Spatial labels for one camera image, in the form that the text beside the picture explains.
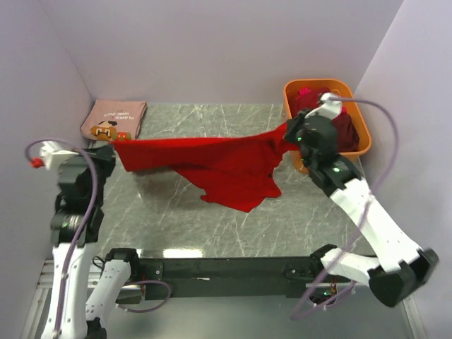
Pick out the bright red t-shirt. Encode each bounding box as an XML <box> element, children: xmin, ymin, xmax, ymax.
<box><xmin>113</xmin><ymin>124</ymin><xmax>296</xmax><ymax>213</ymax></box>

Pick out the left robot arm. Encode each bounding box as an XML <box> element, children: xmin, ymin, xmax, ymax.
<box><xmin>40</xmin><ymin>141</ymin><xmax>141</xmax><ymax>338</ymax></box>

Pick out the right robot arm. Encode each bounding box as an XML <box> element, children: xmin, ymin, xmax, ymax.
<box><xmin>284</xmin><ymin>114</ymin><xmax>439</xmax><ymax>307</ymax></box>

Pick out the dark red t-shirt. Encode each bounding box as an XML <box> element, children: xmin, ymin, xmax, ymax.
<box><xmin>333</xmin><ymin>112</ymin><xmax>359</xmax><ymax>153</ymax></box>

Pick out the maroon t-shirt with pink collar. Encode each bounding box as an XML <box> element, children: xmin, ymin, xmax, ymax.
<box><xmin>290</xmin><ymin>87</ymin><xmax>331</xmax><ymax>117</ymax></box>

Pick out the orange plastic basket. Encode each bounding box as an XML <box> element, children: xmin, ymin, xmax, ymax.
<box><xmin>282</xmin><ymin>78</ymin><xmax>372</xmax><ymax>163</ymax></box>

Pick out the folded pink graphic t-shirt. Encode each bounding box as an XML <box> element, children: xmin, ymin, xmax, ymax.
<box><xmin>81</xmin><ymin>100</ymin><xmax>147</xmax><ymax>142</ymax></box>

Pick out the black base crossbar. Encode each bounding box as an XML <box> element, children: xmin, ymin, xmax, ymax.
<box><xmin>139</xmin><ymin>256</ymin><xmax>352</xmax><ymax>302</ymax></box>

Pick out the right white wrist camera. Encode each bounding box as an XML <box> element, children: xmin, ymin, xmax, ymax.
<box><xmin>304</xmin><ymin>92</ymin><xmax>343</xmax><ymax>120</ymax></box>

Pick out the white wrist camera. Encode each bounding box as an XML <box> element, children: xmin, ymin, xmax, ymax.
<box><xmin>304</xmin><ymin>92</ymin><xmax>343</xmax><ymax>120</ymax></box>
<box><xmin>29</xmin><ymin>141</ymin><xmax>78</xmax><ymax>171</ymax></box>

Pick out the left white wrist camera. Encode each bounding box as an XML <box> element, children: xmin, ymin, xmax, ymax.
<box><xmin>29</xmin><ymin>141</ymin><xmax>78</xmax><ymax>171</ymax></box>

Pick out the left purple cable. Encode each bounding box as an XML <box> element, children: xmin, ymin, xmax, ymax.
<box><xmin>24</xmin><ymin>139</ymin><xmax>98</xmax><ymax>336</ymax></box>

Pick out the purple cable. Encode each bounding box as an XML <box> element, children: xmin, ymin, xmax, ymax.
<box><xmin>24</xmin><ymin>139</ymin><xmax>98</xmax><ymax>336</ymax></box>
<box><xmin>290</xmin><ymin>98</ymin><xmax>400</xmax><ymax>321</ymax></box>

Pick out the aluminium rail frame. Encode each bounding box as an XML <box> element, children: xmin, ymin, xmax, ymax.
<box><xmin>19</xmin><ymin>257</ymin><xmax>428</xmax><ymax>339</ymax></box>

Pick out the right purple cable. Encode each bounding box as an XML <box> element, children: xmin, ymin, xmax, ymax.
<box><xmin>290</xmin><ymin>98</ymin><xmax>400</xmax><ymax>321</ymax></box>

